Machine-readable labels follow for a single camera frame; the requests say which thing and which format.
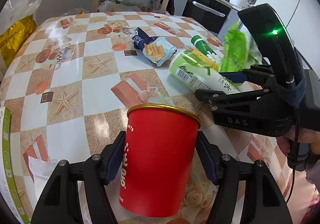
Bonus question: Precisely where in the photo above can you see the green white cream tube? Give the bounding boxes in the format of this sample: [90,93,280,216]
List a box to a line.
[191,35,221,64]

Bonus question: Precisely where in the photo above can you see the black built-in oven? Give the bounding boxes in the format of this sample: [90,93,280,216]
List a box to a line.
[182,0,231,34]

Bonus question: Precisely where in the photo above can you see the blue cracker snack wrapper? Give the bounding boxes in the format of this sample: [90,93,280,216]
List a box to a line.
[131,27,177,67]

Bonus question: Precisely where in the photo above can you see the red paper cup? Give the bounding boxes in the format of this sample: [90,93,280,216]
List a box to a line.
[119,104,201,217]

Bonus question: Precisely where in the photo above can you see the person's right hand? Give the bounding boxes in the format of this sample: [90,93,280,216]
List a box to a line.
[276,126,320,160]

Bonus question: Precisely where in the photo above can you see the person's pink sleeve forearm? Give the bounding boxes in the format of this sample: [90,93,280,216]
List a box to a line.
[301,160,320,224]

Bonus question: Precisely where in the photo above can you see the yellow foam fruit net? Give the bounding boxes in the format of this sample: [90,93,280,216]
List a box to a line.
[188,47,219,71]

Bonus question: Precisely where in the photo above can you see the white rice cooker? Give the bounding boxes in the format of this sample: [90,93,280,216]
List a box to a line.
[229,0,252,9]

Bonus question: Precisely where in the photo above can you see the gold foil bag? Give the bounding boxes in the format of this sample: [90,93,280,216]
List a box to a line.
[0,14,37,67]

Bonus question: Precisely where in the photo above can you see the green tissue box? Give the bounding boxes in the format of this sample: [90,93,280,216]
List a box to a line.
[1,107,30,223]

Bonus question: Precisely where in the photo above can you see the green plastic bag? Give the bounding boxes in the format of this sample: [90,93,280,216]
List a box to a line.
[219,20,263,72]

